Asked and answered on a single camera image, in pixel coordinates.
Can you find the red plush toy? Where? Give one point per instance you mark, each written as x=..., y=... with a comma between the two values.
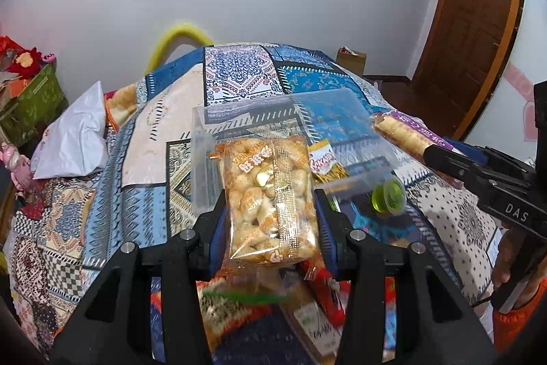
x=27, y=61

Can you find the cardboard box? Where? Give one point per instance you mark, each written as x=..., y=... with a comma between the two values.
x=350, y=63

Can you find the person's right hand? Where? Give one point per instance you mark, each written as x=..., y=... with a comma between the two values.
x=506, y=258

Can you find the orange puffed snack packet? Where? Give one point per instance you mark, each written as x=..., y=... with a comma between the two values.
x=265, y=194

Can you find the pink toy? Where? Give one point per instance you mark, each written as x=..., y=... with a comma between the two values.
x=17, y=168

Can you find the red snack packet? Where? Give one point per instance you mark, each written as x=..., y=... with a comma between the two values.
x=331, y=296

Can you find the clear packet with green strip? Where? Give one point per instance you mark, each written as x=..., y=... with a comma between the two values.
x=230, y=313

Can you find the green storage box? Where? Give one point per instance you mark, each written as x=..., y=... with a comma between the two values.
x=34, y=100

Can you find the yellow snack packet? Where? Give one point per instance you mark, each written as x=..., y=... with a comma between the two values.
x=327, y=166

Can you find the beige snack packet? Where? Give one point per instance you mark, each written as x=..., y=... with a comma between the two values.
x=312, y=322

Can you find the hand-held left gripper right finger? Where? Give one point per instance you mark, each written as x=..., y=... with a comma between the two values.
x=324, y=228

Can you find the purple wafer roll packet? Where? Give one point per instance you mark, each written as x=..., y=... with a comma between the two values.
x=401, y=132

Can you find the white plastic bag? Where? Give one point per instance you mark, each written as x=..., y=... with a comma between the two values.
x=72, y=134

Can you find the green jelly cup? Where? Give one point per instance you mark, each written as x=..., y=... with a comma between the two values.
x=389, y=196

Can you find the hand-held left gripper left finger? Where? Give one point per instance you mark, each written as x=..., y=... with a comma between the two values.
x=220, y=229

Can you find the pink wall sticker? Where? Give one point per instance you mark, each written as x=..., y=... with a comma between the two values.
x=519, y=82

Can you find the orange fleece blanket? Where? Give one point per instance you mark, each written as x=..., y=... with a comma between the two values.
x=122, y=104

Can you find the clear plastic zip bag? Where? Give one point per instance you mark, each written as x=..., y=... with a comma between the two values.
x=342, y=121

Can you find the brown wooden door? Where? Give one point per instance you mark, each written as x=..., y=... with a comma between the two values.
x=470, y=27

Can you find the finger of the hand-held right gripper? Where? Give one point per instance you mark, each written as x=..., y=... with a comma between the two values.
x=448, y=166
x=463, y=147

